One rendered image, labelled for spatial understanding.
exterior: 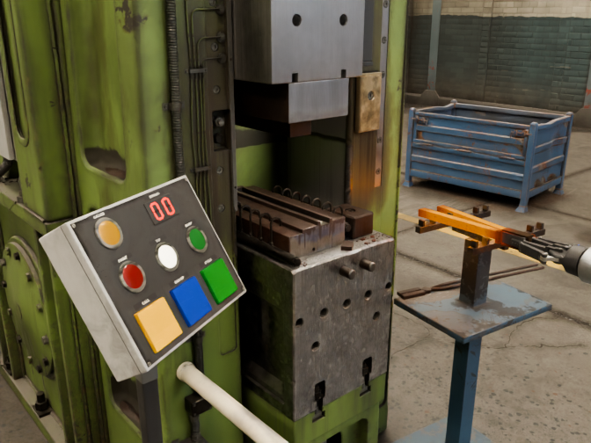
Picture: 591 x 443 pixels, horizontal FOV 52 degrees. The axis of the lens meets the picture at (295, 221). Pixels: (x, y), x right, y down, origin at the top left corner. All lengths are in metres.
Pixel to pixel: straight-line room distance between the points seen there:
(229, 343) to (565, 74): 8.25
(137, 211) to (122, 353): 0.26
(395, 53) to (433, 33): 8.84
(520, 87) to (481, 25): 1.16
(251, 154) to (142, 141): 0.66
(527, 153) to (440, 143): 0.78
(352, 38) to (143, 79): 0.53
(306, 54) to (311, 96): 0.10
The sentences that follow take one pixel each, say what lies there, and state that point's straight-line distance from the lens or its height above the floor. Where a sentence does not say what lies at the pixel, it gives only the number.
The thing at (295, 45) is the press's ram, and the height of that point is 1.45.
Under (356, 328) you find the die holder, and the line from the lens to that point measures 1.76.
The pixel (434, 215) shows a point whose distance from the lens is 1.87.
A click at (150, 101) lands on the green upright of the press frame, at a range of 1.42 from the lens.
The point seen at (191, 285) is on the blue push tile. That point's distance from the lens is 1.17.
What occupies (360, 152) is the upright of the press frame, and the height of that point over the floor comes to 1.12.
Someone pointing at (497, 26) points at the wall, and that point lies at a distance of 10.11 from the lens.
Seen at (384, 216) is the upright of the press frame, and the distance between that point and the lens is 2.03.
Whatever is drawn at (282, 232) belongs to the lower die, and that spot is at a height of 0.98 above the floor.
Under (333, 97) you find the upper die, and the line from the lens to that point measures 1.56.
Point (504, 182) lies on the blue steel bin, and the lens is 5.26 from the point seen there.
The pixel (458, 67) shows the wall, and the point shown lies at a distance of 10.47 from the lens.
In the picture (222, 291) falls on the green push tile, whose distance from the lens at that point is 1.23.
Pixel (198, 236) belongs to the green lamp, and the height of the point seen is 1.09.
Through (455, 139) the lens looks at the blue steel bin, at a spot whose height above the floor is 0.50.
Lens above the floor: 1.52
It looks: 19 degrees down
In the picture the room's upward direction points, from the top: straight up
